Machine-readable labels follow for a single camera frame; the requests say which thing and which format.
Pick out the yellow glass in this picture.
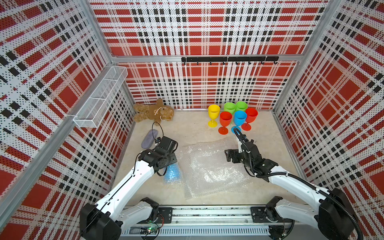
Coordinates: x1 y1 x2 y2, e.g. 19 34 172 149
208 105 221 128

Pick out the pink glass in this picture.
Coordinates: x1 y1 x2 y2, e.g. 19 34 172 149
218 112 233 135

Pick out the red glass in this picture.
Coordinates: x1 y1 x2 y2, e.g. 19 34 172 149
242 108 259 131

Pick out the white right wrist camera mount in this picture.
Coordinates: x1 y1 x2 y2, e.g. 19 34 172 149
237 138 249 152

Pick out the purple glass in bubble wrap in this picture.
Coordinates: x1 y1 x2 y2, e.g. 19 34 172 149
141 130 158 149

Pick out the white wire mesh basket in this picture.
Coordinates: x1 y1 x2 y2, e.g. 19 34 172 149
74 66 128 129

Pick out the bubble wrap sheet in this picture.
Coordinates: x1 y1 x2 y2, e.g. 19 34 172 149
178 138 250 199

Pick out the green wine glass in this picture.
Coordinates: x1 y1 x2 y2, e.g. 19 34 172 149
224 102 237 115
236 102 248 112

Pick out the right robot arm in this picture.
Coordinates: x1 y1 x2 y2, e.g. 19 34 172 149
225 127 364 240

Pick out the brown teddy bear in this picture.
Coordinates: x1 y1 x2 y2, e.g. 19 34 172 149
134 99 175 124

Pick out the black hook rail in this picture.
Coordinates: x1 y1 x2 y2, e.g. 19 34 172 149
181 56 280 63

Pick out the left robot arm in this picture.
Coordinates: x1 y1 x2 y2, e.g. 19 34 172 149
80 136 179 240

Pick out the light blue glass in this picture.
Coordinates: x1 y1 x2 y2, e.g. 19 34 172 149
231 111 248 133

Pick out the green circuit board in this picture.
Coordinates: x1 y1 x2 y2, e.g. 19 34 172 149
140 226 161 237

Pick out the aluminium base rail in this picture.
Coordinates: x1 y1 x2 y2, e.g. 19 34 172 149
120 205 303 240

